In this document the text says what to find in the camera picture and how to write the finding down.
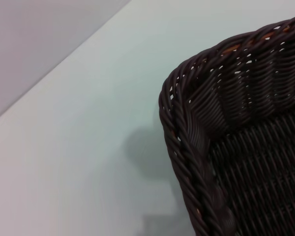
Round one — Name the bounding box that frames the dark brown woven wicker basket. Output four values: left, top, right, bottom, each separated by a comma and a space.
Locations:
158, 14, 295, 236

